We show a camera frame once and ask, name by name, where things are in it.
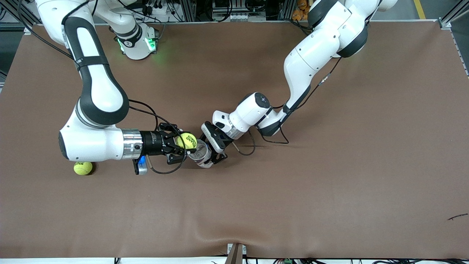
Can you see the orange background items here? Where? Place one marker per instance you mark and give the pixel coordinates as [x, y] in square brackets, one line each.
[300, 10]

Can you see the yellow tennis ball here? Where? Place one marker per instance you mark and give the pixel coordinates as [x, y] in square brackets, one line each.
[83, 168]
[187, 141]

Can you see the small black scrap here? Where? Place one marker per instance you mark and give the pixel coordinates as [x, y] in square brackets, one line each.
[458, 216]

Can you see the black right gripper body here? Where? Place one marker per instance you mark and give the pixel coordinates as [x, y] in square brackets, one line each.
[152, 142]

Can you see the metal table edge bracket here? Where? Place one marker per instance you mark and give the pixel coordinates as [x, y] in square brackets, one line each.
[234, 253]

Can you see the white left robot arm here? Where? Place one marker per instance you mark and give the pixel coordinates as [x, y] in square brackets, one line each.
[311, 55]

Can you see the white power strip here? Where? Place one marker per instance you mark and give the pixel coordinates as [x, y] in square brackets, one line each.
[163, 10]

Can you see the aluminium frame posts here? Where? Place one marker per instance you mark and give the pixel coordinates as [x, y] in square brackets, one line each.
[188, 11]

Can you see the brown table mat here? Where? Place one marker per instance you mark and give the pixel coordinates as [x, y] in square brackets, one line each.
[256, 201]

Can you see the white paper cup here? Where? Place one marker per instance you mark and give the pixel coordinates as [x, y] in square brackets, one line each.
[203, 161]

